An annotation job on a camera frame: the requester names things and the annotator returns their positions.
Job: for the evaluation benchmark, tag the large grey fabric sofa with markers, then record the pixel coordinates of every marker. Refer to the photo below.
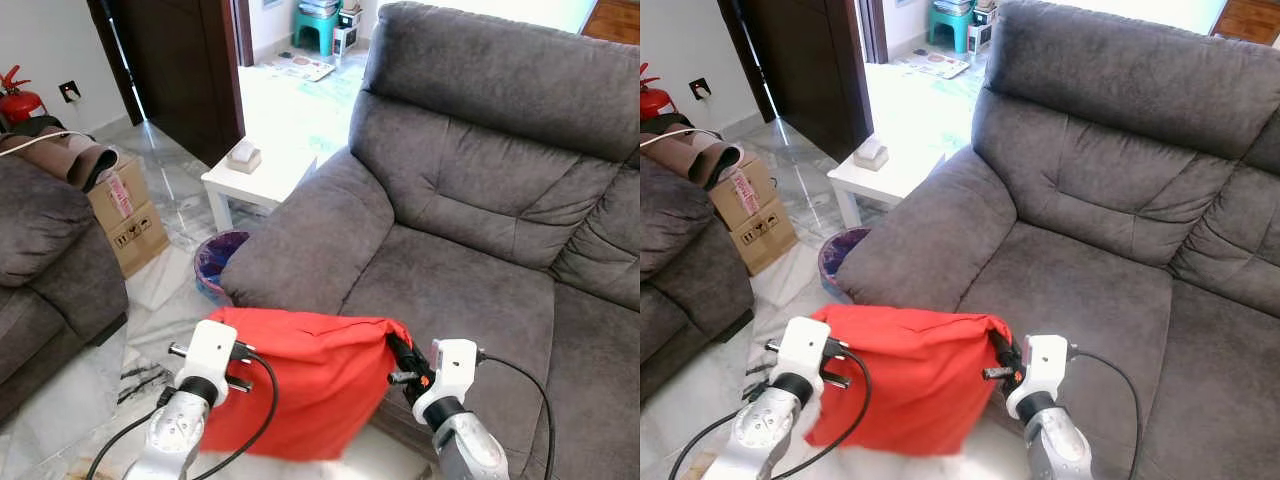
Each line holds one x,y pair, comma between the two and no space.
470,220
1100,220

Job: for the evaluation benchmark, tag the black wall socket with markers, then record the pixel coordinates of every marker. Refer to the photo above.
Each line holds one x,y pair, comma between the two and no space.
70,91
700,88

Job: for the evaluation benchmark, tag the dark brown wooden door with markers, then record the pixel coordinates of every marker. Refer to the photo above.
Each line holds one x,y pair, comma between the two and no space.
810,70
180,70

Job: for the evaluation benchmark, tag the red fire extinguisher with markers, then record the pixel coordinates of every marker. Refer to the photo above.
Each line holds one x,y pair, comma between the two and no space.
20,103
655,100

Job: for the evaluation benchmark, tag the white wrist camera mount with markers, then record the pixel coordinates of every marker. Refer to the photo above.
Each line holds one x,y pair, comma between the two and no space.
805,345
1045,365
455,370
210,350

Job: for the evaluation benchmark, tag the white side table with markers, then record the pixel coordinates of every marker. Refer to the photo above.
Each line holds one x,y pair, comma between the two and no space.
255,185
880,182

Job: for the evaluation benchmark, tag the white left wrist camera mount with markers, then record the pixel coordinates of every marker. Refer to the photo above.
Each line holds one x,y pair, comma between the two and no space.
805,345
210,350

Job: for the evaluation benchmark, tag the cardboard box with handling symbols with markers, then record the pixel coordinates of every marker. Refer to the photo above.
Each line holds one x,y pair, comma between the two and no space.
765,240
140,245

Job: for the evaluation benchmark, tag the dark brown door frame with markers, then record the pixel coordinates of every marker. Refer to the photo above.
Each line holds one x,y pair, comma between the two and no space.
243,30
875,30

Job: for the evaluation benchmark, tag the patterned floor mat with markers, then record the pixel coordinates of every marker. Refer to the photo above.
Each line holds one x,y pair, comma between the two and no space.
932,65
298,68

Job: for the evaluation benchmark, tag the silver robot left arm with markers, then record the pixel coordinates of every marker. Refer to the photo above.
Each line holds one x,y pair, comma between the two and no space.
760,435
175,435

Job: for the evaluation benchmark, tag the brown rolled fabric bundle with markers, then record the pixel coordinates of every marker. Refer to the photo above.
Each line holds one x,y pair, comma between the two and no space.
695,160
60,160

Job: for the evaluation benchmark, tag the teal plastic stool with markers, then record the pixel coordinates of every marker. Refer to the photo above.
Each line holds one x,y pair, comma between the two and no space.
950,25
315,28

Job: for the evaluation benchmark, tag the waste bin with blue bag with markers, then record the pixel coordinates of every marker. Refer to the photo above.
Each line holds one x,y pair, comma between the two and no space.
840,258
218,262

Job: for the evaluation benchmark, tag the stack of items on stool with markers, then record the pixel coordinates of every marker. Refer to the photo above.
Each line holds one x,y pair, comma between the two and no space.
953,5
320,7

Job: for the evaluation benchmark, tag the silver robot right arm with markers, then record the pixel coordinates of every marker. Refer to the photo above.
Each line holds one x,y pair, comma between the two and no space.
470,450
1060,450

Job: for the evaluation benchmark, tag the brown wooden panel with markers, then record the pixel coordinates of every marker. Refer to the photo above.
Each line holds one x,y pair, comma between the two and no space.
615,20
1250,20

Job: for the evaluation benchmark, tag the white and black box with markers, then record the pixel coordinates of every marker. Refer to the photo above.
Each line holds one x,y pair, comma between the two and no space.
982,28
347,30

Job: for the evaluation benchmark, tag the beige tissue box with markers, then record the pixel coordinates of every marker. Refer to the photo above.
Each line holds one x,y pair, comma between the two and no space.
244,158
871,155

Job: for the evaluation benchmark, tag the red pillow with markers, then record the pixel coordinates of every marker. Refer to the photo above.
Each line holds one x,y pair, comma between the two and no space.
300,385
910,380

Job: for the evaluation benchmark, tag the small grey fabric sofa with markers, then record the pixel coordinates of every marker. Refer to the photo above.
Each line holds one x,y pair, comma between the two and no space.
50,270

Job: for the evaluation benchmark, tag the cardboard box with fragile tape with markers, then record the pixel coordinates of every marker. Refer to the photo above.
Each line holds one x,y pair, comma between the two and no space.
728,200
105,205

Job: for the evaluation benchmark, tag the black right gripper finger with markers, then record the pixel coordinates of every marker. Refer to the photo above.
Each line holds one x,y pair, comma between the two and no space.
1003,344
402,350

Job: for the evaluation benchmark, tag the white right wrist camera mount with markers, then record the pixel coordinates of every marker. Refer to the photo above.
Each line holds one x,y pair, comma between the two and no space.
455,370
1045,365

